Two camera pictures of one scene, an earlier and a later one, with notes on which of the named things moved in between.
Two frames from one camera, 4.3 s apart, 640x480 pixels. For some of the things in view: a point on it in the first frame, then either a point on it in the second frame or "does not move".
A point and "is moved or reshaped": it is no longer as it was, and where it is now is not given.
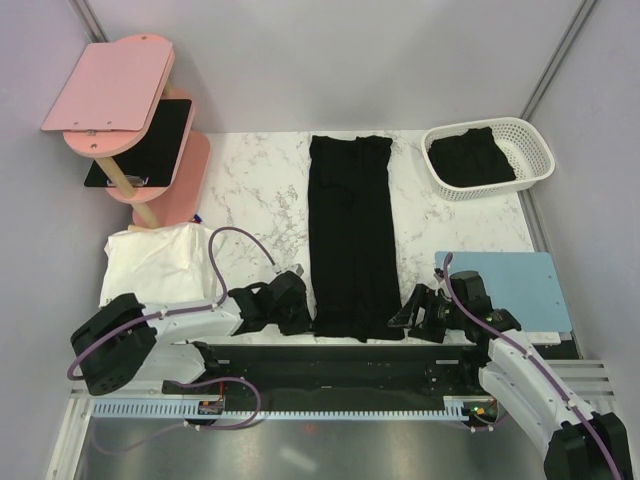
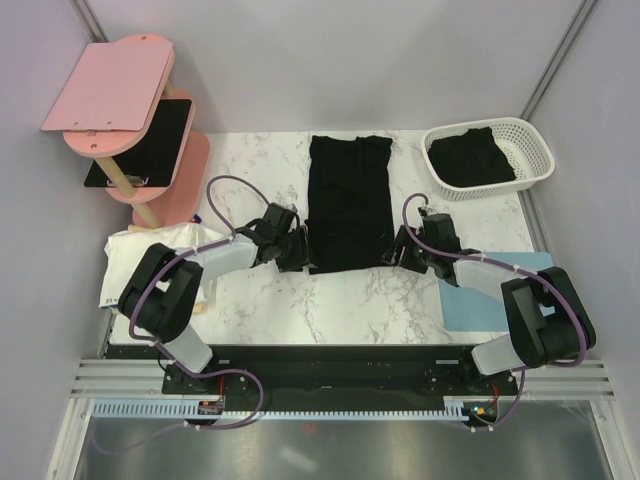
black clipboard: x=155 y=160 does not move
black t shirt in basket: x=469 y=159 does not move
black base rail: x=347 y=371 does not move
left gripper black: x=303 y=324 → x=301 y=256
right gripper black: x=405 y=317 → x=403 y=239
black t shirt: x=355 y=280 is moved or reshaped
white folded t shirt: x=170 y=264 does not move
